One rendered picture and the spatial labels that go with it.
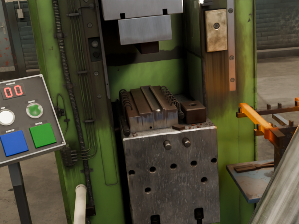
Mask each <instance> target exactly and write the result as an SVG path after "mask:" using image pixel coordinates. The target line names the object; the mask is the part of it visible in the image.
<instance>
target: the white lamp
mask: <svg viewBox="0 0 299 224"><path fill-rule="evenodd" d="M12 119H13V116H12V114H11V113H10V112H8V111H3V112H1V113H0V121H1V122H2V123H5V124H7V123H10V122H11V121H12Z"/></svg>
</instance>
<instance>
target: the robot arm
mask: <svg viewBox="0 0 299 224"><path fill-rule="evenodd" d="M248 224H299V125H298V127H297V129H296V131H295V133H294V135H293V137H292V139H291V140H290V143H289V145H288V147H287V148H286V150H285V152H284V154H283V156H282V158H281V160H280V162H279V164H278V166H277V168H276V170H275V172H274V174H273V176H272V178H271V179H270V181H269V183H268V185H267V187H266V189H265V191H264V193H263V195H262V197H261V199H260V201H259V203H258V205H257V207H256V208H255V210H254V212H253V214H252V216H251V218H250V220H249V222H248Z"/></svg>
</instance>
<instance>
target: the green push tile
mask: <svg viewBox="0 0 299 224"><path fill-rule="evenodd" d="M29 130H30V133H31V136H32V140H33V142H34V145H35V148H40V147H43V146H46V145H50V144H54V143H56V142H57V141H56V138H55V136H54V133H53V130H52V127H51V124H50V123H47V124H42V125H39V126H35V127H31V128H29Z"/></svg>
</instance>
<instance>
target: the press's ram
mask: <svg viewBox="0 0 299 224"><path fill-rule="evenodd" d="M100 5H101V14H102V17H103V19H104V21H109V20H120V19H121V17H120V15H121V16H122V17H124V18H125V19H130V18H139V17H148V16H160V15H163V14H167V15H169V14H178V13H183V4H182V0H100Z"/></svg>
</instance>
